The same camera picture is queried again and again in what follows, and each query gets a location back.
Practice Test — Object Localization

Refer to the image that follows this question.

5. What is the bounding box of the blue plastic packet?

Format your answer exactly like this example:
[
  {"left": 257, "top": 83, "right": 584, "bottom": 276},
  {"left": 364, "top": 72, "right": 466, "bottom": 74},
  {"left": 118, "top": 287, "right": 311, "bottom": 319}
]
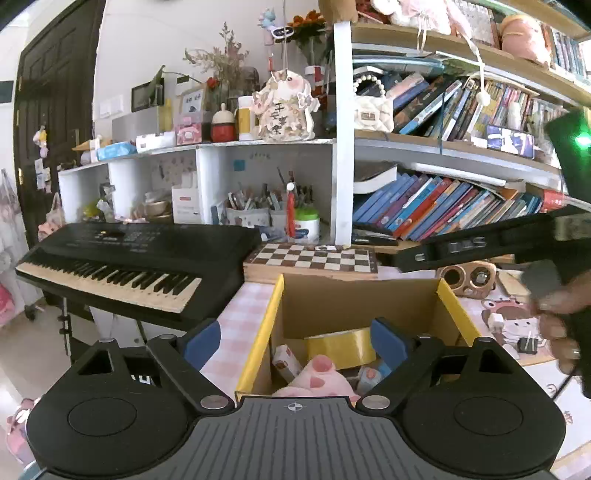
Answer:
[{"left": 376, "top": 362, "right": 392, "bottom": 378}]

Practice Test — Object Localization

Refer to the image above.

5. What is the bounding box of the grey toy car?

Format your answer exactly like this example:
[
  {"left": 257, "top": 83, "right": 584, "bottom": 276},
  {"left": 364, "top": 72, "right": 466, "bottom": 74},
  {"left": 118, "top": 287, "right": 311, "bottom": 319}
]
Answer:
[{"left": 356, "top": 366, "right": 383, "bottom": 396}]

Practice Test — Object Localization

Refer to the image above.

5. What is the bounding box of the yellow tape roll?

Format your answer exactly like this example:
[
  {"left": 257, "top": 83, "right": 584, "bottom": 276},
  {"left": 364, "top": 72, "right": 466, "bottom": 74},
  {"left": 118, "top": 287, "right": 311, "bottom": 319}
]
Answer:
[{"left": 304, "top": 327, "right": 377, "bottom": 370}]

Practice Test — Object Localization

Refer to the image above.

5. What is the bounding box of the white charger plug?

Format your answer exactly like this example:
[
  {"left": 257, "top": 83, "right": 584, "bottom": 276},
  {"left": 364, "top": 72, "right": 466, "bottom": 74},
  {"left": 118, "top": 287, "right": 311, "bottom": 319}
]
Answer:
[{"left": 487, "top": 313, "right": 505, "bottom": 333}]

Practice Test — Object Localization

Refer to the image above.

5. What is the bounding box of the pink plush pig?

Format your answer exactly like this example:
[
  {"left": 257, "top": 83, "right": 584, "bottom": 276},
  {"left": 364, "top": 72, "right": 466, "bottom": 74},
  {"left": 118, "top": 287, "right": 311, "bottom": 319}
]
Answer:
[{"left": 273, "top": 355, "right": 360, "bottom": 405}]

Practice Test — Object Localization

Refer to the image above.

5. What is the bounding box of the small white red box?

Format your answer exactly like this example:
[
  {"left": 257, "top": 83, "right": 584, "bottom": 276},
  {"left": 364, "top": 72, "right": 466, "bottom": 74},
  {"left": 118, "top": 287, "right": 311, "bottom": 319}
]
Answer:
[{"left": 271, "top": 344, "right": 301, "bottom": 383}]

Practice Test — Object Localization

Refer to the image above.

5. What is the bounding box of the black binder clip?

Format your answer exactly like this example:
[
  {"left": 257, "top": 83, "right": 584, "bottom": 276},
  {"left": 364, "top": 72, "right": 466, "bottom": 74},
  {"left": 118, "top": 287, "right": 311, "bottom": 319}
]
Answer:
[{"left": 516, "top": 331, "right": 540, "bottom": 355}]

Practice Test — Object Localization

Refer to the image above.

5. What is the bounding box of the person's right hand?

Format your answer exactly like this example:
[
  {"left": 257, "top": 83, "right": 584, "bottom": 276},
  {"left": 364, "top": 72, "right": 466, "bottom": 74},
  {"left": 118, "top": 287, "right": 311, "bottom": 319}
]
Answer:
[{"left": 530, "top": 271, "right": 590, "bottom": 374}]

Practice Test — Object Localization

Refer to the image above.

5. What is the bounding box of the black electronic keyboard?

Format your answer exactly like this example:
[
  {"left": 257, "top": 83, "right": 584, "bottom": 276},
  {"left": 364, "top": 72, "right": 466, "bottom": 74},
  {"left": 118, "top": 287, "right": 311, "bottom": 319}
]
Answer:
[{"left": 16, "top": 223, "right": 260, "bottom": 332}]

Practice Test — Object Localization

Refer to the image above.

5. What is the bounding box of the brown retro radio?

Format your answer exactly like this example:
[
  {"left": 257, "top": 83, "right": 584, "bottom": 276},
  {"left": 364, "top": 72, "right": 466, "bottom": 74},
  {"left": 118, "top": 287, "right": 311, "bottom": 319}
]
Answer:
[{"left": 436, "top": 261, "right": 497, "bottom": 300}]

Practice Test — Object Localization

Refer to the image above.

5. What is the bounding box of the pink checkered tablecloth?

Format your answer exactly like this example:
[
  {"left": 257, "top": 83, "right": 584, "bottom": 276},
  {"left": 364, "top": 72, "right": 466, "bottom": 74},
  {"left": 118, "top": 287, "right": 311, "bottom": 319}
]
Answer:
[{"left": 197, "top": 264, "right": 591, "bottom": 480}]

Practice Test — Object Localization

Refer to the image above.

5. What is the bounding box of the yellow cardboard box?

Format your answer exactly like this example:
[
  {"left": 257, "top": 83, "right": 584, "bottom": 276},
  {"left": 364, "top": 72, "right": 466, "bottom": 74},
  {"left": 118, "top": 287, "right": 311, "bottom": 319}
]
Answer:
[{"left": 235, "top": 275, "right": 481, "bottom": 399}]

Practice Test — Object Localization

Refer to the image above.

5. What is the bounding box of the smartphone on shelf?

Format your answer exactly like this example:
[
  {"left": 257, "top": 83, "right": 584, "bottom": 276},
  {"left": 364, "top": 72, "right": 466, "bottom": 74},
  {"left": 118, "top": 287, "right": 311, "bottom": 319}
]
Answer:
[{"left": 486, "top": 125, "right": 535, "bottom": 159}]

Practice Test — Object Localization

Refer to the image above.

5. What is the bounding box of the wooden chessboard box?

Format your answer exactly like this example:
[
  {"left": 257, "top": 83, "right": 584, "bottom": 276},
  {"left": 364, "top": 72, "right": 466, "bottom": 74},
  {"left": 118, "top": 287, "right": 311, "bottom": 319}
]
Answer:
[{"left": 243, "top": 243, "right": 379, "bottom": 284}]

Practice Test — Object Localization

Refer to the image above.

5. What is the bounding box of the row of leaning books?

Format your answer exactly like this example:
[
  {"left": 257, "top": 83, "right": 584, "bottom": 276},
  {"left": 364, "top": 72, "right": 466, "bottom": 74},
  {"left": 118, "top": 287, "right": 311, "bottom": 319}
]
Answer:
[{"left": 352, "top": 172, "right": 551, "bottom": 245}]

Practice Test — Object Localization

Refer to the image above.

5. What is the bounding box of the white green jar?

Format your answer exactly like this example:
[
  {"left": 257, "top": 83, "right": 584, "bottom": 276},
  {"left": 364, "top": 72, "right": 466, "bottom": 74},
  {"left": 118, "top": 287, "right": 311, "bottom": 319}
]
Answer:
[{"left": 294, "top": 207, "right": 320, "bottom": 245}]

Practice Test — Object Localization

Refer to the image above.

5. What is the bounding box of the white bookshelf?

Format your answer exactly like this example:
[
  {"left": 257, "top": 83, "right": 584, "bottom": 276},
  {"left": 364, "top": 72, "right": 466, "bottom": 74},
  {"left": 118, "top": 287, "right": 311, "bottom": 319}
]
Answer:
[{"left": 58, "top": 23, "right": 590, "bottom": 245}]

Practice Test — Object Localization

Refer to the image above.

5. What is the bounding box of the red white bottle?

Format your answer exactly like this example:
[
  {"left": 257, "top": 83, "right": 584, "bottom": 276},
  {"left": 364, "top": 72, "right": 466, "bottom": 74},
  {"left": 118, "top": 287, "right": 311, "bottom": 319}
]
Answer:
[{"left": 286, "top": 174, "right": 297, "bottom": 238}]

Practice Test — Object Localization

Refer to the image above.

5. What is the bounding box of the white quilted handbag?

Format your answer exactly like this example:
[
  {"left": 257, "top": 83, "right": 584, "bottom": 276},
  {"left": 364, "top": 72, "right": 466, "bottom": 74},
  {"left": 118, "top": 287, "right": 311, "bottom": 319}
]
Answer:
[{"left": 353, "top": 74, "right": 394, "bottom": 134}]

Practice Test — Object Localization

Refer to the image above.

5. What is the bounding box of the pig shaped ornament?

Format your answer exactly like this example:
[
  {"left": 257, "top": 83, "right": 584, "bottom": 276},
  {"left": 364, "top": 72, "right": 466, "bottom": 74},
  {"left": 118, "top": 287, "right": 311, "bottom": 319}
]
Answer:
[{"left": 250, "top": 69, "right": 321, "bottom": 142}]

